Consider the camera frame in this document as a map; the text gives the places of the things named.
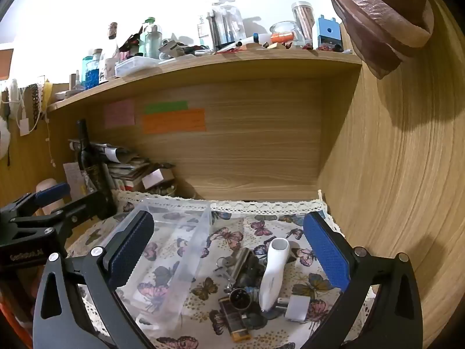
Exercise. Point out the round black metal case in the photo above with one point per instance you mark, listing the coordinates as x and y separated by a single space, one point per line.
240 299

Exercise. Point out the glass bowl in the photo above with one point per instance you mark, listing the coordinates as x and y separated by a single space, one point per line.
287 32

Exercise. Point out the clear pen organiser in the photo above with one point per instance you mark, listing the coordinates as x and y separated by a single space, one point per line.
226 25

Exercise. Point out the clear plastic storage box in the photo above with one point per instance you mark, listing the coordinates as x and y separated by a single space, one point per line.
174 247

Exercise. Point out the dark grey plastic holder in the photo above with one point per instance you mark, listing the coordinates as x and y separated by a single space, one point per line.
253 271

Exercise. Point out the white handheld device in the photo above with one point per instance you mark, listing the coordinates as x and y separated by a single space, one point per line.
272 276

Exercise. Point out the white paper tag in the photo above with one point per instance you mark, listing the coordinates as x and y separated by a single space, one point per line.
24 127

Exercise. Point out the clear jar of brown sticks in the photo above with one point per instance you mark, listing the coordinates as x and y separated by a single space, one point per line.
303 21

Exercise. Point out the orange sticky note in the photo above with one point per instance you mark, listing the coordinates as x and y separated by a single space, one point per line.
173 120

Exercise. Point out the dark wine bottle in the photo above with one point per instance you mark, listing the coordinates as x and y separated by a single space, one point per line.
87 156

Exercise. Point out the blue glass bottle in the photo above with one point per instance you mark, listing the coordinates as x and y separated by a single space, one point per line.
90 72

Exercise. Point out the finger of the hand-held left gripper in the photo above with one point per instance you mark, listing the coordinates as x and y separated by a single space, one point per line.
78 212
52 193

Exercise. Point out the white plastic box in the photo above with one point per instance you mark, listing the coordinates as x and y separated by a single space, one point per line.
134 65

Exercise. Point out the white bottle with brown cap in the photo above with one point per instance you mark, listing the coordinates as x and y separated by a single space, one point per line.
112 43

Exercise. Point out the brown hanging cloth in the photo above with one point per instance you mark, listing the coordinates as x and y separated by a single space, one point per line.
377 18

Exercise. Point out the pink sticky note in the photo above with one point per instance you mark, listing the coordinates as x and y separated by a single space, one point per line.
120 113

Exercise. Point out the white paper card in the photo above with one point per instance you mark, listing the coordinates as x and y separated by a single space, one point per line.
74 178

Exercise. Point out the small white box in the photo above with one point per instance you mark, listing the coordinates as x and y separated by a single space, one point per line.
154 177

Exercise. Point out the green bottle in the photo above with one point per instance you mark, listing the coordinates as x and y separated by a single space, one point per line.
150 40

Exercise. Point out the cream cylinder roll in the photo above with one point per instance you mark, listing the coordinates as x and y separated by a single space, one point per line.
47 183

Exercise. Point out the wooden shelf board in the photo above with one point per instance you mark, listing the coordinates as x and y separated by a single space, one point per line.
218 66

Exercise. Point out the black and yellow lighter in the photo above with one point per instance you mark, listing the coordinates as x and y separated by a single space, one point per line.
237 329

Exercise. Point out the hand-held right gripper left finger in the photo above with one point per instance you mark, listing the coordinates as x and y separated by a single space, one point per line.
127 251

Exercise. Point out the blue pencil sharpener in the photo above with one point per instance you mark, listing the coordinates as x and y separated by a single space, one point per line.
328 33

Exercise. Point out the stack of books and magazines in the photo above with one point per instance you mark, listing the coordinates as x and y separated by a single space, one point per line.
127 169

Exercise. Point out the green sticky note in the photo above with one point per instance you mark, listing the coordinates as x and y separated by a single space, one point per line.
166 107

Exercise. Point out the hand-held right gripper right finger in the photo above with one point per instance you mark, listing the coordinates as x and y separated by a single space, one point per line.
325 251

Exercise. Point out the white charger adapter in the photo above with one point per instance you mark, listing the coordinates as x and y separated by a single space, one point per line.
298 309

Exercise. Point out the orange garment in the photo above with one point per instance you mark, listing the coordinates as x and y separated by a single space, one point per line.
9 320

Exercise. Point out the butterfly print tablecloth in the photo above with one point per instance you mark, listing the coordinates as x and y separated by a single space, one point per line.
254 225

